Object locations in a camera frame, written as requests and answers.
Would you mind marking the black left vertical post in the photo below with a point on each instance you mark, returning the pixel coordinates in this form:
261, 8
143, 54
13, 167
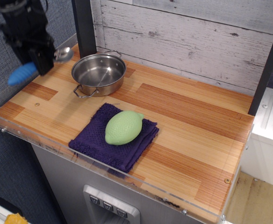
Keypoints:
84, 27

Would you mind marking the blue handled metal spoon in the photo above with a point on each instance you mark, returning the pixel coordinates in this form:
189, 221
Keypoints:
25, 71

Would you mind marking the yellow object at corner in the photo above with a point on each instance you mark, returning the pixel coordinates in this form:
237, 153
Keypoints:
15, 219

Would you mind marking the green toy lemon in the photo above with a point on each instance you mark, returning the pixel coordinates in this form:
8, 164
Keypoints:
123, 127

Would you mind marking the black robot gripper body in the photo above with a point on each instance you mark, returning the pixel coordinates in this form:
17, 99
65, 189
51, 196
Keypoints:
25, 25

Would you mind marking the stainless steel pot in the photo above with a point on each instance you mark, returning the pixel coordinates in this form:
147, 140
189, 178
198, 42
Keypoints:
99, 75

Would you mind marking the grey dispenser button panel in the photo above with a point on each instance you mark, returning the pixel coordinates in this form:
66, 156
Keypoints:
106, 209

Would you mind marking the white ribbed side counter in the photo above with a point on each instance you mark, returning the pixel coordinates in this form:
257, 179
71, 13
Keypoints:
257, 158

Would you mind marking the clear acrylic table guard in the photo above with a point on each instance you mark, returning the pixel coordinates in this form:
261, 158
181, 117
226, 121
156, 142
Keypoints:
179, 179

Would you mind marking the purple folded towel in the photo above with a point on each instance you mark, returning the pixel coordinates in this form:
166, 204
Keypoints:
91, 141

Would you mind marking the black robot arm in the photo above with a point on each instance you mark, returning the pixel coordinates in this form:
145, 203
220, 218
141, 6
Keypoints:
25, 31

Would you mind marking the black vertical post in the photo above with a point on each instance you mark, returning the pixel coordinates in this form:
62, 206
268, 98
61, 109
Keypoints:
262, 85
84, 27

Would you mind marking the black right vertical post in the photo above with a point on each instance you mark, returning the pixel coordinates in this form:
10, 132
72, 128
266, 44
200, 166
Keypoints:
262, 85

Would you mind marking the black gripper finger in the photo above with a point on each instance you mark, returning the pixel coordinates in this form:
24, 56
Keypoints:
23, 54
43, 59

